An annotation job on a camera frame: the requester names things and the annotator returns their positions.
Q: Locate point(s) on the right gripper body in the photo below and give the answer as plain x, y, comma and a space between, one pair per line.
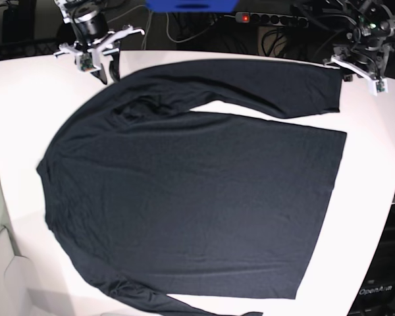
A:
87, 55

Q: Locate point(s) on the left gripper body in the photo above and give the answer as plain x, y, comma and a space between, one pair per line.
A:
362, 65

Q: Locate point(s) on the dark navy long-sleeve shirt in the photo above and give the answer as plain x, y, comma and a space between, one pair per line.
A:
189, 178

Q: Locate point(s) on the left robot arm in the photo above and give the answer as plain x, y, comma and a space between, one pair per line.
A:
362, 38

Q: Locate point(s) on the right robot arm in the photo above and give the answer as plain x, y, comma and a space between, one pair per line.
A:
88, 22

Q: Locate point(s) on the blue plastic box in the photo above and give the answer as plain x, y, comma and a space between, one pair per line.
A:
191, 6

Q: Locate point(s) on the black power strip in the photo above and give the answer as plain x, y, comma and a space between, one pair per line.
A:
266, 19

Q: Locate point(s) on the black OpenArm case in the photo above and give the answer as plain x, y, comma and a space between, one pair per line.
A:
377, 293

